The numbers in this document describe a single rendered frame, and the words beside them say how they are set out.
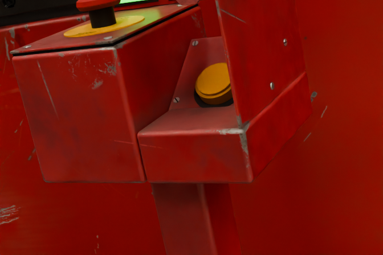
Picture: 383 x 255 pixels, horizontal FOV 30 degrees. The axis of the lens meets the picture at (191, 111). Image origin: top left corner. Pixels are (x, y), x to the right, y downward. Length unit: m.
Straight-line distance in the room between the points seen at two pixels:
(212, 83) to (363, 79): 0.28
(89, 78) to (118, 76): 0.03
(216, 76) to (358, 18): 0.27
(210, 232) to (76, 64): 0.19
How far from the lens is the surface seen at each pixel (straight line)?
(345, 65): 0.83
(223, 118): 0.56
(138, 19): 0.63
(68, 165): 0.62
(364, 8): 0.82
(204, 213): 0.63
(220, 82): 0.59
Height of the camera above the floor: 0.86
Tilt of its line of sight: 16 degrees down
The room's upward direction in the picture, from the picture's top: 11 degrees counter-clockwise
